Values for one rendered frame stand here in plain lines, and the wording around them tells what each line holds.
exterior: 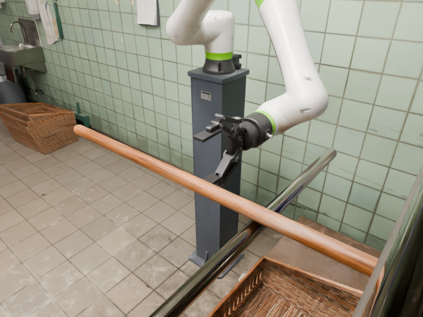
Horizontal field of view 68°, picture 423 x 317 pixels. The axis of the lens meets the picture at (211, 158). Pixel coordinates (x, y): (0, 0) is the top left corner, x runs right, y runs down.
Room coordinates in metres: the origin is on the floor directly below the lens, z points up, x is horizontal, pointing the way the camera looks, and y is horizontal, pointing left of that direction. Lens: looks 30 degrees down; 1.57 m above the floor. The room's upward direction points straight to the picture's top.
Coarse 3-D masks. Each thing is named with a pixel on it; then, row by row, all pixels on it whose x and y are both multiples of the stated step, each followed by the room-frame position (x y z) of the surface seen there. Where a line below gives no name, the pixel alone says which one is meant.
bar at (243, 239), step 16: (320, 160) 0.67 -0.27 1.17; (304, 176) 0.60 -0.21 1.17; (288, 192) 0.53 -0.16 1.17; (272, 208) 0.48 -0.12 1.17; (256, 224) 0.44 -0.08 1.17; (240, 240) 0.40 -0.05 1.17; (224, 256) 0.36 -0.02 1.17; (208, 272) 0.33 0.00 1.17; (192, 288) 0.30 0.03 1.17; (176, 304) 0.27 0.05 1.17
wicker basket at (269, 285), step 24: (264, 264) 0.76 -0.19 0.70; (288, 264) 0.71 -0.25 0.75; (240, 288) 0.65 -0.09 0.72; (264, 288) 0.75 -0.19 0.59; (288, 288) 0.69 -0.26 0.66; (312, 288) 0.65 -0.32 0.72; (336, 288) 0.60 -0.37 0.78; (216, 312) 0.56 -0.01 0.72; (240, 312) 0.65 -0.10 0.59; (264, 312) 0.65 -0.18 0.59; (288, 312) 0.66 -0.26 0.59; (312, 312) 0.63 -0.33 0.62; (336, 312) 0.59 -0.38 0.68
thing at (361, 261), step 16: (80, 128) 0.79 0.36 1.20; (112, 144) 0.70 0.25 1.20; (144, 160) 0.62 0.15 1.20; (160, 160) 0.61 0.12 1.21; (176, 176) 0.56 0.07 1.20; (192, 176) 0.55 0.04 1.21; (208, 192) 0.50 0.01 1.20; (224, 192) 0.49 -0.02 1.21; (240, 208) 0.45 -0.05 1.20; (256, 208) 0.44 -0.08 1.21; (272, 224) 0.41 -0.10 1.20; (288, 224) 0.40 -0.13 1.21; (304, 240) 0.37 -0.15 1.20; (320, 240) 0.36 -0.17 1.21; (336, 240) 0.36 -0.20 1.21; (336, 256) 0.34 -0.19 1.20; (352, 256) 0.33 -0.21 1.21; (368, 256) 0.33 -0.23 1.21; (368, 272) 0.31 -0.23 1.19
